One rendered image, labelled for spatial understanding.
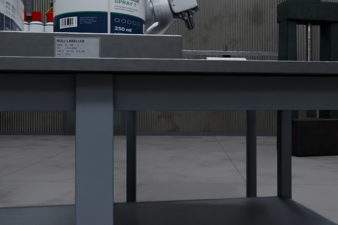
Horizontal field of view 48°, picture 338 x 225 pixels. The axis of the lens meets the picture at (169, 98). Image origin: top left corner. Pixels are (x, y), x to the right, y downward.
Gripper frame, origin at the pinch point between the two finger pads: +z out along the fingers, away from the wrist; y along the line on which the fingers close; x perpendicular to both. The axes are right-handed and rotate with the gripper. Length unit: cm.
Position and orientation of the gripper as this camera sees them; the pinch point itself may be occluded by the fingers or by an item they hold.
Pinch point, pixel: (189, 24)
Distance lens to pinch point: 149.6
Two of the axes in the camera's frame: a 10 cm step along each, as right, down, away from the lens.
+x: 1.7, -0.1, -9.9
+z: 3.3, 9.4, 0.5
